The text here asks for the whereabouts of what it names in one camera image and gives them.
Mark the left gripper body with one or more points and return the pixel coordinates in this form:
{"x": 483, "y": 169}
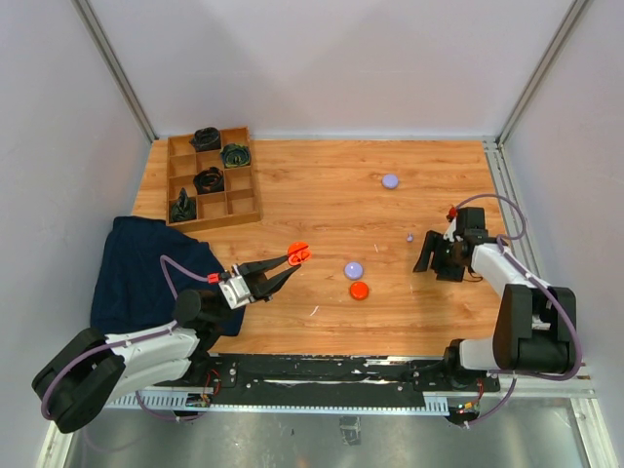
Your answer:
{"x": 252, "y": 283}

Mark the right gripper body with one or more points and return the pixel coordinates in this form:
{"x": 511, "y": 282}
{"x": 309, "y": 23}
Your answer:
{"x": 445, "y": 262}

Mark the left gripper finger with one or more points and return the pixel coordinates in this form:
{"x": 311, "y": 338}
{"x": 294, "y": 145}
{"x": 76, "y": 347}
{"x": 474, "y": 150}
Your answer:
{"x": 255, "y": 268}
{"x": 280, "y": 279}

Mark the orange earbud case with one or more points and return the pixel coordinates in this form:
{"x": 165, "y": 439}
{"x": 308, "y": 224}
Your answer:
{"x": 298, "y": 253}
{"x": 359, "y": 290}

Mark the purple earbud case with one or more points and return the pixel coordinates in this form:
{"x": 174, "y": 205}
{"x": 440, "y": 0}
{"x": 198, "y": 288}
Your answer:
{"x": 353, "y": 270}
{"x": 390, "y": 181}

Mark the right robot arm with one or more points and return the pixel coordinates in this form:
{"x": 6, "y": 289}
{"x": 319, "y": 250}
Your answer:
{"x": 535, "y": 331}

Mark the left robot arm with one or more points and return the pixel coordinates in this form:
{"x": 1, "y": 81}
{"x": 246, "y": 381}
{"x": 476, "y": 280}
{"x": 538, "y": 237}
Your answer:
{"x": 94, "y": 369}

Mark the folded dark tie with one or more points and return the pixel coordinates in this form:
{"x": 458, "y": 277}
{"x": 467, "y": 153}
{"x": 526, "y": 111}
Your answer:
{"x": 183, "y": 208}

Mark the wooden compartment tray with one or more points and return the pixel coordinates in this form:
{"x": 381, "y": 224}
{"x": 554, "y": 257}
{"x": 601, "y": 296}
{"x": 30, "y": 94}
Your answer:
{"x": 238, "y": 203}

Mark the rolled black orange tie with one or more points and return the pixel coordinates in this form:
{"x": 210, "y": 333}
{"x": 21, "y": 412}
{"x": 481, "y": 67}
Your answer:
{"x": 209, "y": 181}

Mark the rolled green patterned tie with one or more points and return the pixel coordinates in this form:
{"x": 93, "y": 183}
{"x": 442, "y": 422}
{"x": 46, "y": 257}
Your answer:
{"x": 235, "y": 155}

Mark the dark blue cloth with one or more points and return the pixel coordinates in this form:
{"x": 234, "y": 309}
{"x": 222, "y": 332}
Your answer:
{"x": 144, "y": 263}

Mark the rolled black tie top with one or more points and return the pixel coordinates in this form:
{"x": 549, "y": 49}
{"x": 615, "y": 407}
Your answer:
{"x": 207, "y": 139}

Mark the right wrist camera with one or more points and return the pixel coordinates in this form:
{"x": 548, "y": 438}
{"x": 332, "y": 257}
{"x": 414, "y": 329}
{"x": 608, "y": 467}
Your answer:
{"x": 451, "y": 234}

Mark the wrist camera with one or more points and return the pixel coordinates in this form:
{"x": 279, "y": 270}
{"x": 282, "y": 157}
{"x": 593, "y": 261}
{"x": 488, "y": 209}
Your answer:
{"x": 451, "y": 234}
{"x": 235, "y": 290}

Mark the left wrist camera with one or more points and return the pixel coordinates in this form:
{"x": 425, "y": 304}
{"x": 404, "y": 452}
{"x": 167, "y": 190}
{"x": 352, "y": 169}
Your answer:
{"x": 235, "y": 290}

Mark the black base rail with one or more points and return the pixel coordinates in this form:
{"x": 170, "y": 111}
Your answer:
{"x": 314, "y": 382}

